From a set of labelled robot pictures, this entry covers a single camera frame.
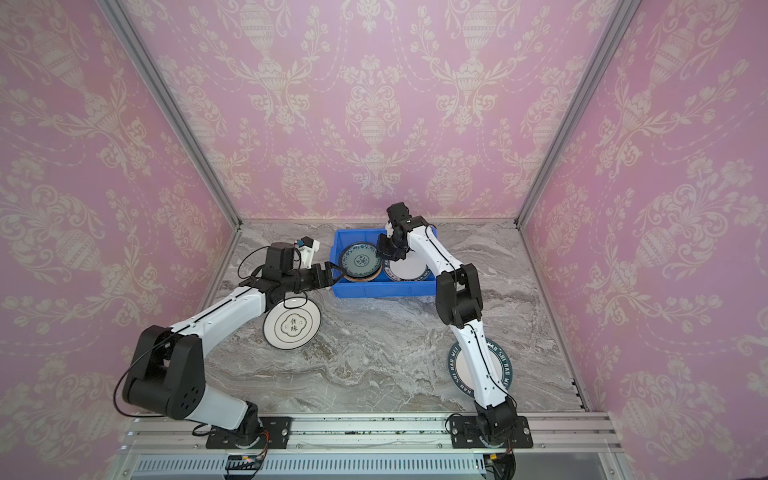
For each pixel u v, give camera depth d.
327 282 0.77
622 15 0.69
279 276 0.69
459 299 0.66
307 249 0.80
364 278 1.00
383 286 0.98
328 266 0.79
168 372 0.44
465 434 0.73
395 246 0.90
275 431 0.74
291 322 0.93
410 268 1.02
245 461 0.73
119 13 0.70
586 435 0.76
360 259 1.04
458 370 0.83
